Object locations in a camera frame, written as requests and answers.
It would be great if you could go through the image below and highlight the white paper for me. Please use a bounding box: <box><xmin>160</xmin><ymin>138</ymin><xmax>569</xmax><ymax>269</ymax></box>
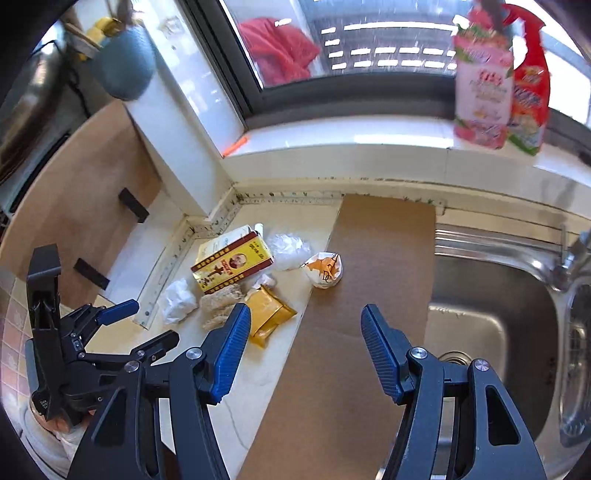
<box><xmin>159</xmin><ymin>279</ymin><xmax>198</xmax><ymax>325</ymax></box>

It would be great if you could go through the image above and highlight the wooden wall cabinet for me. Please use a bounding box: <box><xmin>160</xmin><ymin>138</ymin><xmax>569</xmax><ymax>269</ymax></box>
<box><xmin>0</xmin><ymin>99</ymin><xmax>163</xmax><ymax>305</ymax></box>

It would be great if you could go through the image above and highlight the beige paper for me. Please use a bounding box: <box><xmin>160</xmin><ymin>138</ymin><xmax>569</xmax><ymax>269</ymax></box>
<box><xmin>199</xmin><ymin>282</ymin><xmax>244</xmax><ymax>329</ymax></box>

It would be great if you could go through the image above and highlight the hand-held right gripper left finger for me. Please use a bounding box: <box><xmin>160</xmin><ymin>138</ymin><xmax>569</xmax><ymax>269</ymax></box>
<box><xmin>67</xmin><ymin>302</ymin><xmax>252</xmax><ymax>480</ymax></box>

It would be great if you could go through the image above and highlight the blue-grey hanging holder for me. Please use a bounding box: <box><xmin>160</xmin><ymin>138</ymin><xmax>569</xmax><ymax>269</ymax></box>
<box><xmin>90</xmin><ymin>28</ymin><xmax>156</xmax><ymax>101</ymax></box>

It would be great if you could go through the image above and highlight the stainless steel sink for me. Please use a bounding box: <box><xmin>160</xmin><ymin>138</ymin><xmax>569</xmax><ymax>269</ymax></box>
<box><xmin>425</xmin><ymin>222</ymin><xmax>591</xmax><ymax>467</ymax></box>

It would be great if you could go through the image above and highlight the dark framed window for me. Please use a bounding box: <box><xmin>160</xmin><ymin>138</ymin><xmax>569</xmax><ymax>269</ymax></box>
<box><xmin>185</xmin><ymin>0</ymin><xmax>591</xmax><ymax>134</ymax></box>

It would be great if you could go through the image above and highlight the yellow white carton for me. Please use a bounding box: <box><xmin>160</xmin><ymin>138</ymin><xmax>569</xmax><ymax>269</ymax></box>
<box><xmin>199</xmin><ymin>224</ymin><xmax>265</xmax><ymax>261</ymax></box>

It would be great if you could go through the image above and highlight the black cabinet handle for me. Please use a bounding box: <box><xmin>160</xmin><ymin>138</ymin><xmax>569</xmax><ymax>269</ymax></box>
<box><xmin>119</xmin><ymin>188</ymin><xmax>150</xmax><ymax>223</ymax></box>
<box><xmin>74</xmin><ymin>258</ymin><xmax>110</xmax><ymax>291</ymax></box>

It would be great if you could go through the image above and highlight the range hood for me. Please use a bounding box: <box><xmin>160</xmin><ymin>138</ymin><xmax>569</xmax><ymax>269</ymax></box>
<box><xmin>0</xmin><ymin>21</ymin><xmax>75</xmax><ymax>185</ymax></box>

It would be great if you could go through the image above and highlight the orange white paper wrapper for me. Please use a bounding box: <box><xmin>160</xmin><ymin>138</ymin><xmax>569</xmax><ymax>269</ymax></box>
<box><xmin>302</xmin><ymin>251</ymin><xmax>345</xmax><ymax>290</ymax></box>

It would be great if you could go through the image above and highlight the clear plastic bag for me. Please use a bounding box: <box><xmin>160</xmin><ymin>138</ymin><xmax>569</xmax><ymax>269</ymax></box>
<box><xmin>268</xmin><ymin>233</ymin><xmax>312</xmax><ymax>271</ymax></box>

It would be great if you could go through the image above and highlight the pink detergent pouch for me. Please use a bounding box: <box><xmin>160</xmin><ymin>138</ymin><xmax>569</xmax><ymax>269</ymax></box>
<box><xmin>452</xmin><ymin>0</ymin><xmax>515</xmax><ymax>151</ymax></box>

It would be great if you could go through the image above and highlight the red cloth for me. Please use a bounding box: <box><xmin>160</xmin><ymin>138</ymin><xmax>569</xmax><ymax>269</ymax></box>
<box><xmin>238</xmin><ymin>17</ymin><xmax>321</xmax><ymax>88</ymax></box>

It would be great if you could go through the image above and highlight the yellow plastic item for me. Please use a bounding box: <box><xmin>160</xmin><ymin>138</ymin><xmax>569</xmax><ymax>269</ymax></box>
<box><xmin>85</xmin><ymin>16</ymin><xmax>125</xmax><ymax>61</ymax></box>

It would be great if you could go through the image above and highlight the red spray bottle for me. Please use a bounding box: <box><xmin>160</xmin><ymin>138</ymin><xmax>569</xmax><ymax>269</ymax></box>
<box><xmin>501</xmin><ymin>2</ymin><xmax>552</xmax><ymax>156</ymax></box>

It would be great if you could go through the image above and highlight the metal faucet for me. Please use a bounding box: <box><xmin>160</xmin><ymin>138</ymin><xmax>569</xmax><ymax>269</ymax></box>
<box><xmin>549</xmin><ymin>224</ymin><xmax>591</xmax><ymax>291</ymax></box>

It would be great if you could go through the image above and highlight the yellow red printed box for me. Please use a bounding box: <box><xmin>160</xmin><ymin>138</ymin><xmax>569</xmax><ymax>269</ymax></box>
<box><xmin>191</xmin><ymin>231</ymin><xmax>274</xmax><ymax>295</ymax></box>

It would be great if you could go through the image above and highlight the person's left forearm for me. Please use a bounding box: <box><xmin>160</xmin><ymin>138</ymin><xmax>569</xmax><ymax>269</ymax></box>
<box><xmin>21</xmin><ymin>408</ymin><xmax>93</xmax><ymax>478</ymax></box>

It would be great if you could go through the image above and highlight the yellow packet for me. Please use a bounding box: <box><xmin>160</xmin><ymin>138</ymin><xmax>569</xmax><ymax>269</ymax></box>
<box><xmin>243</xmin><ymin>285</ymin><xmax>297</xmax><ymax>347</ymax></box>

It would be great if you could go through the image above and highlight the brown flat board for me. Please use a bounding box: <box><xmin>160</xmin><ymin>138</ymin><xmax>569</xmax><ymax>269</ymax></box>
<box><xmin>238</xmin><ymin>194</ymin><xmax>437</xmax><ymax>480</ymax></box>

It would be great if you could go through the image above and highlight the orange plastic strip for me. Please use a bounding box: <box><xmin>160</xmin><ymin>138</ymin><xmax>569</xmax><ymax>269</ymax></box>
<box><xmin>223</xmin><ymin>136</ymin><xmax>250</xmax><ymax>158</ymax></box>

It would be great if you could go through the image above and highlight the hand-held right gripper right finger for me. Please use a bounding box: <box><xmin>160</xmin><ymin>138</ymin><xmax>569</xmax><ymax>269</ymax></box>
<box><xmin>360</xmin><ymin>304</ymin><xmax>548</xmax><ymax>480</ymax></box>

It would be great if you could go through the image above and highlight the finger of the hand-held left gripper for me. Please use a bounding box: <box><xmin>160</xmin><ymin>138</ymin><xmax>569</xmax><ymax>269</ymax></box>
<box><xmin>60</xmin><ymin>299</ymin><xmax>140</xmax><ymax>344</ymax></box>
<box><xmin>83</xmin><ymin>330</ymin><xmax>180</xmax><ymax>371</ymax></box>

